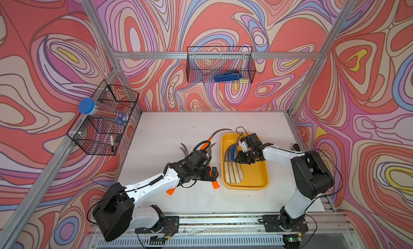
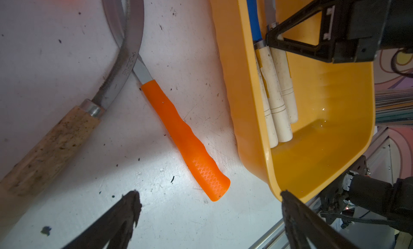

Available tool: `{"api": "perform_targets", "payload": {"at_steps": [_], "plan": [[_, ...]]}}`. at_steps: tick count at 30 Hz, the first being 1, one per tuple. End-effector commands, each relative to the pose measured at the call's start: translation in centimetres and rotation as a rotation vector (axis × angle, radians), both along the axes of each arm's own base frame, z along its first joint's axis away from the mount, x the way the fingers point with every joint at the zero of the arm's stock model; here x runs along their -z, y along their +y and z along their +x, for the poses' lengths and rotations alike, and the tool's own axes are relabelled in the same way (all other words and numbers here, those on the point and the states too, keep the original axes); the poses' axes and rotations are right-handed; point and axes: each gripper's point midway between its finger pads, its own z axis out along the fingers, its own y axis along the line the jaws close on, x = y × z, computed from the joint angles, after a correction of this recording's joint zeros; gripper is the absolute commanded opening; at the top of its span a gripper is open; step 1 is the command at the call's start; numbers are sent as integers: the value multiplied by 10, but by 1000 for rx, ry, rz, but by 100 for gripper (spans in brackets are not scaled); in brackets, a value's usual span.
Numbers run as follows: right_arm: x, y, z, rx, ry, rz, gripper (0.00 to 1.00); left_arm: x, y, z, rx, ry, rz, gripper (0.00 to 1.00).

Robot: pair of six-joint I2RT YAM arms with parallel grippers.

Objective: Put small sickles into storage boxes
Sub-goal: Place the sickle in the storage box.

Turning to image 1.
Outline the wooden handle sickle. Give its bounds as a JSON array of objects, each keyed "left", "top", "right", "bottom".
[
  {"left": 231, "top": 133, "right": 244, "bottom": 184},
  {"left": 224, "top": 147, "right": 231, "bottom": 184}
]

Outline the black marker in basket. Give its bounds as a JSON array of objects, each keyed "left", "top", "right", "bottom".
[{"left": 110, "top": 135, "right": 115, "bottom": 153}]

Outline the black wire basket back wall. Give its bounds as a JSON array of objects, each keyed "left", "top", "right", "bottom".
[{"left": 186, "top": 45, "right": 256, "bottom": 83}]

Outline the blue tool in basket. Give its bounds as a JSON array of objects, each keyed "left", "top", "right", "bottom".
[{"left": 214, "top": 71, "right": 243, "bottom": 82}]

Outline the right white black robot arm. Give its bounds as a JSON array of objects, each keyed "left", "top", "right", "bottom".
[{"left": 236, "top": 133, "right": 335, "bottom": 222}]

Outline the clear tube with blue cap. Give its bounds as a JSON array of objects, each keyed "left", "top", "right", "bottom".
[{"left": 78, "top": 98, "right": 128, "bottom": 125}]

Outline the blue blade wooden sickle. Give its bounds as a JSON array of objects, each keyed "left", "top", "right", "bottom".
[{"left": 226, "top": 145, "right": 236, "bottom": 184}]

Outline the black wire basket left wall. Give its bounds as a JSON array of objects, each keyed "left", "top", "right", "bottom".
[{"left": 67, "top": 80, "right": 139, "bottom": 156}]

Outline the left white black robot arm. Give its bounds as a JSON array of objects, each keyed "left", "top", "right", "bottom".
[{"left": 92, "top": 150, "right": 219, "bottom": 242}]

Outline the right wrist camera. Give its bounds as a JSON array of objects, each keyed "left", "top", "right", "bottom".
[{"left": 238, "top": 140, "right": 249, "bottom": 152}]

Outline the black wire basket wall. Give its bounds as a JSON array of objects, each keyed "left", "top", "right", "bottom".
[
  {"left": 67, "top": 80, "right": 139, "bottom": 156},
  {"left": 186, "top": 45, "right": 256, "bottom": 83}
]

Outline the yellow plastic tray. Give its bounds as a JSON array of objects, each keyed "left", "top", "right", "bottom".
[{"left": 219, "top": 132, "right": 270, "bottom": 191}]

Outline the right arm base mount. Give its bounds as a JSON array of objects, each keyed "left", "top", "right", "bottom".
[{"left": 258, "top": 213, "right": 309, "bottom": 234}]

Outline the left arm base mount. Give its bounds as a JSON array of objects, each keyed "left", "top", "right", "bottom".
[{"left": 135, "top": 205, "right": 180, "bottom": 236}]

